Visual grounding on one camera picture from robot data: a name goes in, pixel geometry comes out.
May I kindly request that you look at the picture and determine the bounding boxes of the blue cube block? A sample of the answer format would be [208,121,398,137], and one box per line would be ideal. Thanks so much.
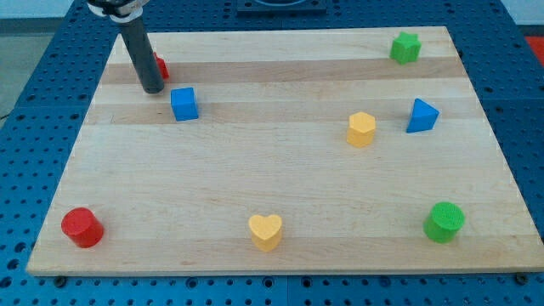
[170,88,199,122]

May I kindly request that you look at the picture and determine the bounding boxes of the light wooden board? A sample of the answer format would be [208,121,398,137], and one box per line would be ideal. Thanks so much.
[26,26,543,276]

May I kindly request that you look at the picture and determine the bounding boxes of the yellow heart block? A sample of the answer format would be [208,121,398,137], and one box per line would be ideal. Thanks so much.
[248,214,283,252]

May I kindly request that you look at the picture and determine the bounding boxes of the yellow hexagon block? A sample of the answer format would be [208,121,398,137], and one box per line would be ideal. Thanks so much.
[346,112,376,148]

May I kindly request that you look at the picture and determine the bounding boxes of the red block behind rod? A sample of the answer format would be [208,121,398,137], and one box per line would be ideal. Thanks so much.
[153,52,169,79]

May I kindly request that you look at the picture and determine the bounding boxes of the blue triangle block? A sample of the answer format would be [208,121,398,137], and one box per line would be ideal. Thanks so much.
[406,99,440,133]

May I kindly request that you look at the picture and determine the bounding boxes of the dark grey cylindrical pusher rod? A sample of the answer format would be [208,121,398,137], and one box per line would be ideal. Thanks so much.
[118,17,164,94]

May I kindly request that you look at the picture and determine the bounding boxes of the green star block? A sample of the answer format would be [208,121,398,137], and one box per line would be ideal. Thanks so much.
[389,31,422,65]

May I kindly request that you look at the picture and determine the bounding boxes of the green cylinder block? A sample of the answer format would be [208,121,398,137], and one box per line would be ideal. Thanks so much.
[423,201,465,243]

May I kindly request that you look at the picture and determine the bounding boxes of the red cylinder block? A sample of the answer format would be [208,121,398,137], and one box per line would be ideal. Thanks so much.
[61,207,105,248]

